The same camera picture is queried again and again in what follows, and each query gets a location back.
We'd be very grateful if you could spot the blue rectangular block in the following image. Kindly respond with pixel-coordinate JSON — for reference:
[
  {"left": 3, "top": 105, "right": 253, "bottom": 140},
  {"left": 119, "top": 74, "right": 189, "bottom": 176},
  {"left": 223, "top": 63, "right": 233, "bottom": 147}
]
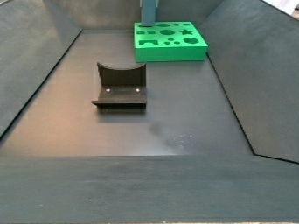
[{"left": 141, "top": 0, "right": 158, "bottom": 27}]

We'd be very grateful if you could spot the green shape sorting board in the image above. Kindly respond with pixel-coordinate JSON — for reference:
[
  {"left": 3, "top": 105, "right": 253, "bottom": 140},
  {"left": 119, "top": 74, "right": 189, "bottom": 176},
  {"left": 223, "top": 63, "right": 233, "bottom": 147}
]
[{"left": 134, "top": 21, "right": 209, "bottom": 62}]

